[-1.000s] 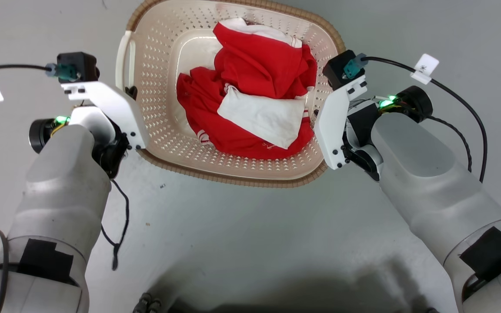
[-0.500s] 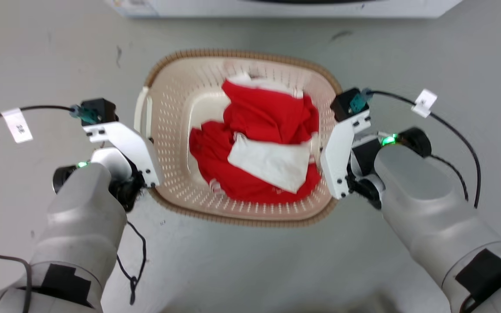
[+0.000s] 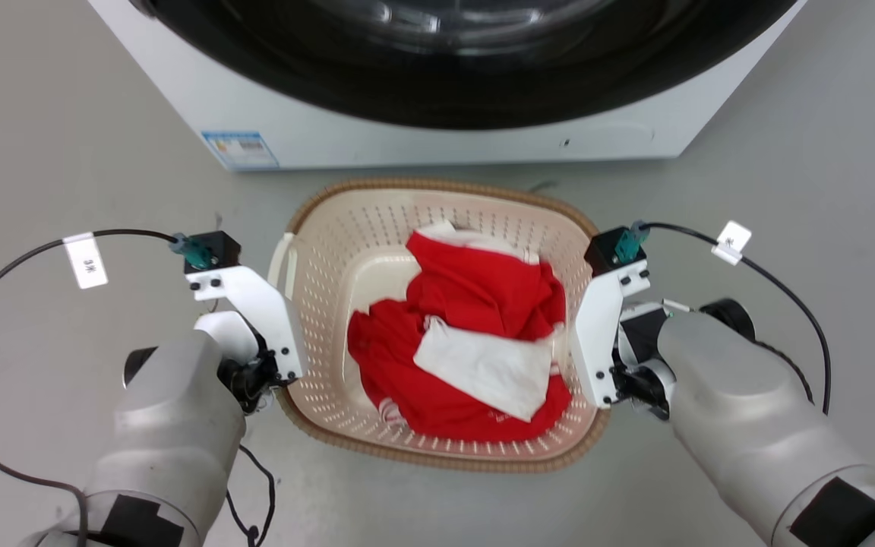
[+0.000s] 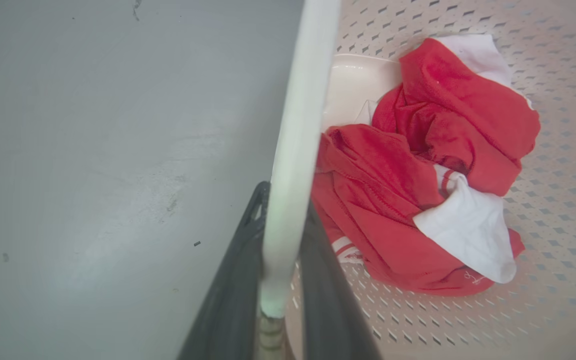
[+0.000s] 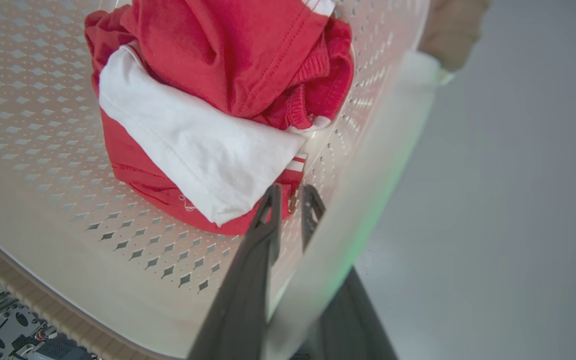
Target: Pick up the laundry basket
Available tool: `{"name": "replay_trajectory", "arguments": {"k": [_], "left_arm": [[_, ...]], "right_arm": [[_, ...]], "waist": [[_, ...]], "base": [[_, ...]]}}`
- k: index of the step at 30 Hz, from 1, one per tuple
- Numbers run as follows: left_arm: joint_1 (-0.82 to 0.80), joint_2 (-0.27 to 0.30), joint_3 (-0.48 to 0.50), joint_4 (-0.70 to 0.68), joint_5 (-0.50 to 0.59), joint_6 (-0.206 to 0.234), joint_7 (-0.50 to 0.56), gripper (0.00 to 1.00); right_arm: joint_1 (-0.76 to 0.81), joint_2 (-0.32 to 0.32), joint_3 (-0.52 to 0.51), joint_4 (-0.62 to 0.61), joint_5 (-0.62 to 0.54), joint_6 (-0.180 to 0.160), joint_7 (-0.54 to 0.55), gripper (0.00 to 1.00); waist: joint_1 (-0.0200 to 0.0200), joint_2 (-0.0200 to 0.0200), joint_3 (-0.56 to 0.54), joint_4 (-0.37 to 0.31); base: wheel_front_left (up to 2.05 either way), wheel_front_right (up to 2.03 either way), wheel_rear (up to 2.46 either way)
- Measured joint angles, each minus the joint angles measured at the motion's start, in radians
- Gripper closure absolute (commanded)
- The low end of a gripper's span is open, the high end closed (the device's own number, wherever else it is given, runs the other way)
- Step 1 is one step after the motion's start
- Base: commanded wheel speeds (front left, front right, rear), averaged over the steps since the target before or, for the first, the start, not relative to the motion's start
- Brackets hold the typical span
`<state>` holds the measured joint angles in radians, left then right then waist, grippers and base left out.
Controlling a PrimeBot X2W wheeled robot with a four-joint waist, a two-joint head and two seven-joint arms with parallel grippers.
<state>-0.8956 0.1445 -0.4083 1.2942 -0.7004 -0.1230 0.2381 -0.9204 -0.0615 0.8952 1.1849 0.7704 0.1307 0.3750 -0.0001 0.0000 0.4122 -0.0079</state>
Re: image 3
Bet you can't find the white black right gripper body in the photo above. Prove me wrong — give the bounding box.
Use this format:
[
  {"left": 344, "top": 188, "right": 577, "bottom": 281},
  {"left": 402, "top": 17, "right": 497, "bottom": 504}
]
[{"left": 609, "top": 299, "right": 683, "bottom": 423}]

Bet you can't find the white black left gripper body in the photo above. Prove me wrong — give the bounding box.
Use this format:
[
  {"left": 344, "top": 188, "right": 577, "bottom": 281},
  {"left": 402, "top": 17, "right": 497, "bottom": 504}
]
[{"left": 194, "top": 310, "right": 287, "bottom": 416}]

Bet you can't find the beige perforated laundry basket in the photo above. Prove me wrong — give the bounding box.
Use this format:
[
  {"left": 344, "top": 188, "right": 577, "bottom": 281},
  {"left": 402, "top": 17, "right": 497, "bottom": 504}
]
[{"left": 268, "top": 178, "right": 612, "bottom": 474}]

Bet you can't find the red and white garment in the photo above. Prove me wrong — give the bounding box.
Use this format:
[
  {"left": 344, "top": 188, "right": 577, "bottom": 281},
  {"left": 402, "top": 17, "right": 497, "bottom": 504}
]
[{"left": 346, "top": 220, "right": 573, "bottom": 444}]

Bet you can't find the blue white energy label sticker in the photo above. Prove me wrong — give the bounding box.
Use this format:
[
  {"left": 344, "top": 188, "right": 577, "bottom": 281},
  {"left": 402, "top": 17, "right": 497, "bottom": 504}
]
[{"left": 201, "top": 131, "right": 280, "bottom": 171}]

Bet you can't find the white washing machine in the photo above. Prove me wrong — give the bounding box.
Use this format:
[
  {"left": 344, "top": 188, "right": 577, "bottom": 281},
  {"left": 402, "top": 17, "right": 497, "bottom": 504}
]
[{"left": 88, "top": 0, "right": 809, "bottom": 172}]

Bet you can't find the black round washing machine door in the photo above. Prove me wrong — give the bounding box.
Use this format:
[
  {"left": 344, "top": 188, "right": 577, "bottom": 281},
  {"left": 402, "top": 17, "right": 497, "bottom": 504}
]
[{"left": 131, "top": 0, "right": 798, "bottom": 131}]

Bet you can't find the white paper cable tag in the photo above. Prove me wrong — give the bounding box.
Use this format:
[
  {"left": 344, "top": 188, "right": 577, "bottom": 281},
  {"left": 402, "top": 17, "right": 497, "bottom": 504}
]
[
  {"left": 63, "top": 232, "right": 110, "bottom": 291},
  {"left": 711, "top": 220, "right": 753, "bottom": 267}
]

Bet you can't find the thin black looped cable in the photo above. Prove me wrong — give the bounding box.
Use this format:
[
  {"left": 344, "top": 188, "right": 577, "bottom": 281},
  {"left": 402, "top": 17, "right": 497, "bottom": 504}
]
[{"left": 224, "top": 443, "right": 279, "bottom": 547}]

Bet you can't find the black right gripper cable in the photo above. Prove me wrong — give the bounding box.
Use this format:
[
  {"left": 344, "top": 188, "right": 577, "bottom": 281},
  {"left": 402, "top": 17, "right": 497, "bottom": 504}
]
[{"left": 639, "top": 221, "right": 833, "bottom": 416}]

